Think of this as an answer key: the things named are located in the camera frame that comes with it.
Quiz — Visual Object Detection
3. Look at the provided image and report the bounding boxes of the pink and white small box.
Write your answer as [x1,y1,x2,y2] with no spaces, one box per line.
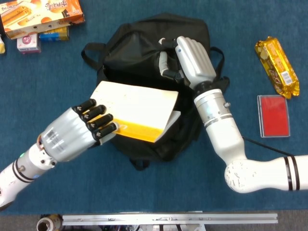
[16,33,42,54]

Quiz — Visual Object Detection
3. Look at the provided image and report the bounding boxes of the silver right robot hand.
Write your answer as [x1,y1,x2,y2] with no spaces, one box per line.
[157,36,217,88]

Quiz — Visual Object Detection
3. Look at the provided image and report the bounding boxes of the blue and yellow small box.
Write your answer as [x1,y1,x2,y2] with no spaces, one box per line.
[38,26,70,42]

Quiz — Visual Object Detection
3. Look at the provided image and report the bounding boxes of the orange snack box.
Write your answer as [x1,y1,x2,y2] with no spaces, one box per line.
[0,0,86,40]

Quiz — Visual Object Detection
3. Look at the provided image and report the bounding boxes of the aluminium profile rail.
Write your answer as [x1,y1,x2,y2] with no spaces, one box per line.
[62,212,279,226]

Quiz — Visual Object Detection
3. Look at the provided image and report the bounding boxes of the red card in clear case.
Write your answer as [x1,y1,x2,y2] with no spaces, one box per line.
[257,94,291,139]

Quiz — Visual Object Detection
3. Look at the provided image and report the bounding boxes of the black cable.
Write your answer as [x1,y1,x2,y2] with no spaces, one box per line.
[242,136,295,157]

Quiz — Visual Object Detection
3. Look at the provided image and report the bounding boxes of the gold foil snack packet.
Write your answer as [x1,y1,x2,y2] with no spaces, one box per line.
[254,36,300,100]

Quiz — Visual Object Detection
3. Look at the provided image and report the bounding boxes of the brown tape roll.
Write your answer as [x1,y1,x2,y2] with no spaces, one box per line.
[36,214,64,231]

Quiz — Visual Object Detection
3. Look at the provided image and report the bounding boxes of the yellow and white Lexicon book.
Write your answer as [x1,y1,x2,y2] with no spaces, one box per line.
[90,80,181,143]

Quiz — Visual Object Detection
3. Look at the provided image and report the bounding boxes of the black backpack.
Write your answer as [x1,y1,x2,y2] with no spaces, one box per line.
[81,13,231,171]

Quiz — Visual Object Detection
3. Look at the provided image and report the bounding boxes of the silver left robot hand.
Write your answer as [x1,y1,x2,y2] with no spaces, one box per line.
[36,98,118,162]

